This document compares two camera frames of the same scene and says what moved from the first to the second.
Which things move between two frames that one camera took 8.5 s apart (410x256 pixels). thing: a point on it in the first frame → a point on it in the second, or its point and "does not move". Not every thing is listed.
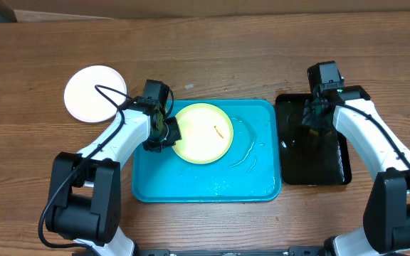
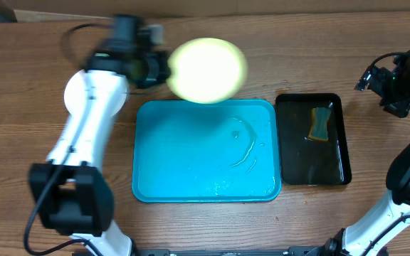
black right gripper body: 312,116 → 379,84
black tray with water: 319,156 does not move
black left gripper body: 171,134 → 158,71
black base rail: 290,251 does not move
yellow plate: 206,133 → 207,70
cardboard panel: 30,11 does not move
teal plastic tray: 250,172 does not move
